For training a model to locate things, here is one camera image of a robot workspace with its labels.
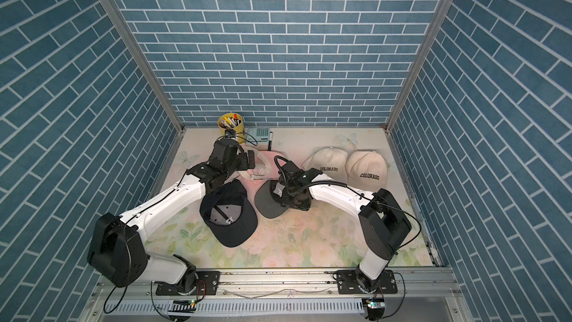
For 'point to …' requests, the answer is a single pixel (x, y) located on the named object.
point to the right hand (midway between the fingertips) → (288, 205)
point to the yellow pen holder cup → (232, 121)
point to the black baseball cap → (230, 214)
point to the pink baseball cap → (265, 168)
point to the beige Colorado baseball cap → (366, 170)
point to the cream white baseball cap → (332, 161)
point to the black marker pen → (269, 144)
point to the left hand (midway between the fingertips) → (249, 154)
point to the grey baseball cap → (270, 199)
